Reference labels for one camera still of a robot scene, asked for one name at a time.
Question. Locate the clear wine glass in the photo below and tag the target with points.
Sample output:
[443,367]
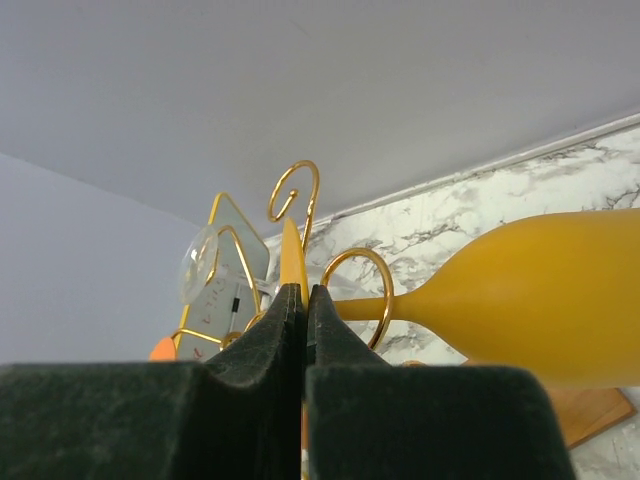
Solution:
[201,264]

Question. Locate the yellow plastic goblet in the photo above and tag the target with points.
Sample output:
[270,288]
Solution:
[557,294]

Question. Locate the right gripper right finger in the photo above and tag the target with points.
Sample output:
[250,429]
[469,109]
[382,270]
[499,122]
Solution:
[368,419]

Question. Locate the orange plastic goblet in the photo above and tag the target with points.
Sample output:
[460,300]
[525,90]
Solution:
[164,351]

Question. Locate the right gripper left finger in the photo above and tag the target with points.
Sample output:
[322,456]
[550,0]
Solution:
[236,416]

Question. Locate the small whiteboard on easel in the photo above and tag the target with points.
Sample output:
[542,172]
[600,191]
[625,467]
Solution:
[226,305]

